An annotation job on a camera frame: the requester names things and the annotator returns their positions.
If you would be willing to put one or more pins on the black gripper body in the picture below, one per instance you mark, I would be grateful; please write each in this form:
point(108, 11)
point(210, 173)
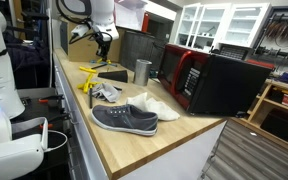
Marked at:
point(104, 41)

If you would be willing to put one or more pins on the silver cylindrical container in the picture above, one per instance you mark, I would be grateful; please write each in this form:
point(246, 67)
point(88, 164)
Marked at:
point(142, 71)

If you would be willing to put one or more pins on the blue tool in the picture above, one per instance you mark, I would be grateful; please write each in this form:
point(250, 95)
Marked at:
point(114, 64)

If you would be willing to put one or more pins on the black wedge hex key holder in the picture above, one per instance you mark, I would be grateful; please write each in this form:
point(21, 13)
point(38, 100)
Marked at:
point(117, 76)

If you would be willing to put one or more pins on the dark grey mesh panel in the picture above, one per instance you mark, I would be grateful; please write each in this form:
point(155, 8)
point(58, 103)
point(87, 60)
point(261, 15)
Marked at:
point(134, 46)

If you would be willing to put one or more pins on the grey knit cloth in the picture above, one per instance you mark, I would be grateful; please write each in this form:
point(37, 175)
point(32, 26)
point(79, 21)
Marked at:
point(107, 92)

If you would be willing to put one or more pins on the red canister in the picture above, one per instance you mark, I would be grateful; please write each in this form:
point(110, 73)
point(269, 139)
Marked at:
point(145, 22)

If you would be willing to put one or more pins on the grey canvas sneaker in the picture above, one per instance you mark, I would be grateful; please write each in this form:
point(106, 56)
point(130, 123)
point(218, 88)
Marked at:
point(127, 118)

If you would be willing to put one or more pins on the cream white cloth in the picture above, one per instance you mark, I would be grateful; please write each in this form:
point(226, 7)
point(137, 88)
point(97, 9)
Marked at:
point(154, 106)

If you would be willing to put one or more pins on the dark jacket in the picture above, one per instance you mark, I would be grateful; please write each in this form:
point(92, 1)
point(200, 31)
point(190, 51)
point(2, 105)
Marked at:
point(27, 60)

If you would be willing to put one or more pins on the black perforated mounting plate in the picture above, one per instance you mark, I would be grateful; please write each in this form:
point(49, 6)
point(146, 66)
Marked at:
point(30, 110)

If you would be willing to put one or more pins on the white table drawer cabinet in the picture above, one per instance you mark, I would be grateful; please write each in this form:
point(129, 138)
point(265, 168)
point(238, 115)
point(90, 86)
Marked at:
point(80, 150)

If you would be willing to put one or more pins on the white glass-door cabinet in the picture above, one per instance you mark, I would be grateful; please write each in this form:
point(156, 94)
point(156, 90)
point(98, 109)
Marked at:
point(217, 23)

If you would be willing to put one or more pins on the red and black microwave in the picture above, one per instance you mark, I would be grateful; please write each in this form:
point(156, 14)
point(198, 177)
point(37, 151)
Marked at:
point(224, 83)

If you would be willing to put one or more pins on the white VR headset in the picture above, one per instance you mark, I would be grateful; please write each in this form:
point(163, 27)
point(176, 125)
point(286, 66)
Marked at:
point(14, 156)

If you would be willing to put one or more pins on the wooden shelf unit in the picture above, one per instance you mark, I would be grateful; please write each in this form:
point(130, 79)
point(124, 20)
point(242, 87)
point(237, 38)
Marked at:
point(267, 100)

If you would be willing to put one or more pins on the black tool pegboard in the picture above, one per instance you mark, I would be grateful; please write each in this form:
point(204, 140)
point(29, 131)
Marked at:
point(284, 36)

